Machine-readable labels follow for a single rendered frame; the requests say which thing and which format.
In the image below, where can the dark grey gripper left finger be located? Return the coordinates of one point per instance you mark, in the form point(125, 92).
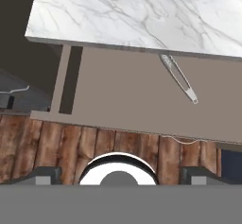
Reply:
point(47, 175)

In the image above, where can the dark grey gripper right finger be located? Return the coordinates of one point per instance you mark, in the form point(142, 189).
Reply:
point(195, 173)

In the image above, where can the silver metal tongs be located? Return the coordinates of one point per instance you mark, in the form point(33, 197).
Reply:
point(186, 88)

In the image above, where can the open taupe drawer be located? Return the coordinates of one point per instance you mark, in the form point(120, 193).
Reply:
point(126, 89)

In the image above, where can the dark blue cupboard front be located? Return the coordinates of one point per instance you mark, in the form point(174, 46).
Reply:
point(232, 165)

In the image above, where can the white and black round object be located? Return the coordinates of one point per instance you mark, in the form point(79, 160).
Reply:
point(94, 174)

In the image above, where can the dark grey cupboard front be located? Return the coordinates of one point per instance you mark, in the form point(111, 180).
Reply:
point(28, 98)

